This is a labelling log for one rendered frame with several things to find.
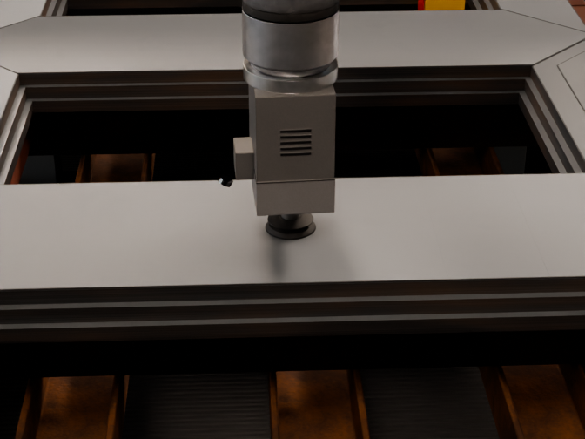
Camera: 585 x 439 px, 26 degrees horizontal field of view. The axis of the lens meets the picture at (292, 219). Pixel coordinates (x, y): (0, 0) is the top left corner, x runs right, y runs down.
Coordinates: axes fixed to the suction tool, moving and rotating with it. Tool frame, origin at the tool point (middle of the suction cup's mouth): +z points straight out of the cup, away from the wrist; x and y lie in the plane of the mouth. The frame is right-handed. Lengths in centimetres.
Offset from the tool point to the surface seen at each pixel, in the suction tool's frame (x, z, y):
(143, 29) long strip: -13, -1, -49
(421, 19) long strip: 21, -1, -49
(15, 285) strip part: -22.3, -1.3, 7.2
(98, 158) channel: -19, 16, -51
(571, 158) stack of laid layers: 28.4, 0.2, -13.2
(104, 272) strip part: -15.4, -1.3, 5.9
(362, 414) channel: 5.1, 11.8, 9.2
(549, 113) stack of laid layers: 29.3, 0.2, -23.9
